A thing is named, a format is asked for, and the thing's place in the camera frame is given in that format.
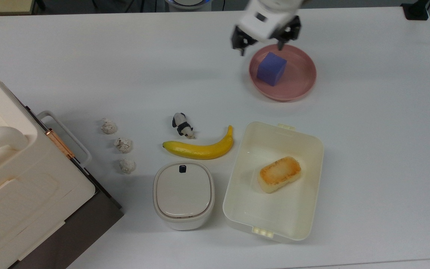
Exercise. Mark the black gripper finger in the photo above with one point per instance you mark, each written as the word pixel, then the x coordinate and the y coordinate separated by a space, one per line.
pixel 291 31
pixel 242 39

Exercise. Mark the purple cube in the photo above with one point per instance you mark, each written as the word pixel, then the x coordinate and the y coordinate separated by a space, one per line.
pixel 271 69

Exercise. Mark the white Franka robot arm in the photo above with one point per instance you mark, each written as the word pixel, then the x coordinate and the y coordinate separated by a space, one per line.
pixel 263 18

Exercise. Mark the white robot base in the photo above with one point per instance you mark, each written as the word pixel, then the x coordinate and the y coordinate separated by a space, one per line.
pixel 187 3

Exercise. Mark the pink plate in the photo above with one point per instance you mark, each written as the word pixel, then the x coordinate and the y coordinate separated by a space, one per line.
pixel 297 82

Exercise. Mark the panda figurine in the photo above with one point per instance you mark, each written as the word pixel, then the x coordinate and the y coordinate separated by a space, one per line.
pixel 182 125

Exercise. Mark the yellow banana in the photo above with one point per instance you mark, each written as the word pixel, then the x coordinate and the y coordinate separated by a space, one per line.
pixel 200 149

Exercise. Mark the black table clamp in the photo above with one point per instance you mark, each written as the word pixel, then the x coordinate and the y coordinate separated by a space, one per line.
pixel 416 11

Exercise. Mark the toasted bread loaf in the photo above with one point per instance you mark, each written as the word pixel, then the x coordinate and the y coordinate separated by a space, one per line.
pixel 279 174

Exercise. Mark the crumpled white paper ball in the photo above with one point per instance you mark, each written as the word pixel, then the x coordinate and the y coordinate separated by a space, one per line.
pixel 127 166
pixel 109 126
pixel 123 145

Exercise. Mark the cream lidded trash can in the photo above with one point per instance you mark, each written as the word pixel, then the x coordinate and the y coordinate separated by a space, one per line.
pixel 183 194

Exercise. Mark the open cream plastic bin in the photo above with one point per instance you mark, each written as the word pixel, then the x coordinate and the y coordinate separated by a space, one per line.
pixel 274 209

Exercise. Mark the orange box latch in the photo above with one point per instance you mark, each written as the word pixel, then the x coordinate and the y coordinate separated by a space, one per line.
pixel 60 144

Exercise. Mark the wooden desk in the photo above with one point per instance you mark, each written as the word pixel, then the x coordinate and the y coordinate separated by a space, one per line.
pixel 2 5

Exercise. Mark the dark wood drawer cabinet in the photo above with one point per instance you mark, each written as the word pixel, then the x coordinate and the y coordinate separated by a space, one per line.
pixel 80 231

